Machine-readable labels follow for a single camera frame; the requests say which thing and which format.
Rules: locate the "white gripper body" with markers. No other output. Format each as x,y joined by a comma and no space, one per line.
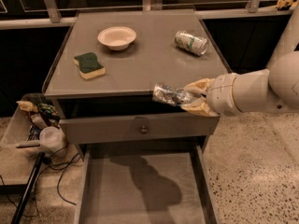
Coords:
220,94

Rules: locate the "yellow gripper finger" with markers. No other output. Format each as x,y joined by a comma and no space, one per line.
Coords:
200,86
200,107

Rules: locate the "silver blue redbull can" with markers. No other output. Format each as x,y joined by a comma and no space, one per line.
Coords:
168,95

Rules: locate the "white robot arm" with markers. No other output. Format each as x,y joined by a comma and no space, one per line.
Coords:
271,90

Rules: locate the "grey top drawer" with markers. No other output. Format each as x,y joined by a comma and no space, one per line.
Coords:
127,128

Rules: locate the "green and white soda can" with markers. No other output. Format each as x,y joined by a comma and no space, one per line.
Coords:
191,43

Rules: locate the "round brass drawer knob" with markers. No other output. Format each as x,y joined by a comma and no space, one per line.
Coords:
144,129

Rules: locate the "grey drawer cabinet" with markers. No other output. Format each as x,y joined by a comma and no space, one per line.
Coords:
131,74

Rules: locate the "open grey middle drawer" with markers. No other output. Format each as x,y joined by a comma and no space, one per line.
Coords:
154,186

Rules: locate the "white diagonal pole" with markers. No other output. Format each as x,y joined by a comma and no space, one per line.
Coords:
288,40

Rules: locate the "white paper bowl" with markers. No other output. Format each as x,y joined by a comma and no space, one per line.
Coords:
117,38

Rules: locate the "metal window railing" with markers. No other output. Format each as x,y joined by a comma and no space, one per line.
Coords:
16,14

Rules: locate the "yellow object on railing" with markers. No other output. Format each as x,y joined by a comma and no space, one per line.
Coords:
284,4

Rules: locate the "green and yellow sponge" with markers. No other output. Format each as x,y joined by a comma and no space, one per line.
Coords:
88,66

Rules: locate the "clear plastic cup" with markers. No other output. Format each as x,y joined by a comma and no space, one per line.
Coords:
52,138

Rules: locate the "colourful snack bags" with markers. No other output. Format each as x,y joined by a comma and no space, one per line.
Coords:
41,115

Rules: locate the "clear plastic storage bin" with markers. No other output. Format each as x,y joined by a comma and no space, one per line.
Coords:
23,136

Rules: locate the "black metal stand leg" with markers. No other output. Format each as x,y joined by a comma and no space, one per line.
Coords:
28,188

